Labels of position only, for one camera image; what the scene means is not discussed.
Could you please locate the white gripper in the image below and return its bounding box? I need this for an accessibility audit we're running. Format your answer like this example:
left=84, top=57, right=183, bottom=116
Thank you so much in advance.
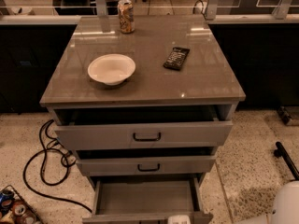
left=167, top=215, right=191, bottom=224

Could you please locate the grey bottom drawer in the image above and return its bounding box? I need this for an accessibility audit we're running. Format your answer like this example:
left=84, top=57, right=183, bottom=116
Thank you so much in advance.
left=82, top=177, right=213, bottom=224

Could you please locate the grey drawer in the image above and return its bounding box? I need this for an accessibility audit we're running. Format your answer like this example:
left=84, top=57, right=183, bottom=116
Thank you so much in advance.
left=82, top=177, right=213, bottom=224
left=56, top=105, right=232, bottom=150
left=77, top=147, right=215, bottom=176

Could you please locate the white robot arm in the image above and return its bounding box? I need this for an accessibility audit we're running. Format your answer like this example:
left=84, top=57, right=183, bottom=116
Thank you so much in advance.
left=167, top=181, right=299, bottom=224

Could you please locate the grey top drawer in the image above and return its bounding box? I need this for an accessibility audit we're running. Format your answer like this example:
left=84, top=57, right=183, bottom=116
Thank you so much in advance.
left=56, top=105, right=232, bottom=150

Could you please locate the grey middle drawer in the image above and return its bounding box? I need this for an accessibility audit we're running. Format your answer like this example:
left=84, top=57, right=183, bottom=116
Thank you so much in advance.
left=77, top=147, right=215, bottom=176

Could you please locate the grey drawer cabinet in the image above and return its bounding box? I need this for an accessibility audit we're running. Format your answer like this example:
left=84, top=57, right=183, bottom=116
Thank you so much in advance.
left=39, top=14, right=247, bottom=224

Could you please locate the black pole on floor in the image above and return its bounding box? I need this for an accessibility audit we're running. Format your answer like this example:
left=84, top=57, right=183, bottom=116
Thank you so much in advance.
left=274, top=142, right=299, bottom=181

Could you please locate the black snack bar packet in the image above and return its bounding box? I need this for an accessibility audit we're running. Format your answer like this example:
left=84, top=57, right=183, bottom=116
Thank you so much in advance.
left=164, top=47, right=190, bottom=71

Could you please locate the white bowl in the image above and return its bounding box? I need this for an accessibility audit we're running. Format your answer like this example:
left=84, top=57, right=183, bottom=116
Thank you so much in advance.
left=88, top=54, right=135, bottom=86

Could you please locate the yellow soda can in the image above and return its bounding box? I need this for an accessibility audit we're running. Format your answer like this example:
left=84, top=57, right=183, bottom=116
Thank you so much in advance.
left=118, top=0, right=135, bottom=34

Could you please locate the black floor cable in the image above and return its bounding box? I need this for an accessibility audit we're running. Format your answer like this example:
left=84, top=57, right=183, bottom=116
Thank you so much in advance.
left=22, top=119, right=93, bottom=214

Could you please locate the dark floor bracket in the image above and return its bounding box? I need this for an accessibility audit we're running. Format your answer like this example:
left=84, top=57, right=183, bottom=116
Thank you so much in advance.
left=278, top=106, right=299, bottom=126

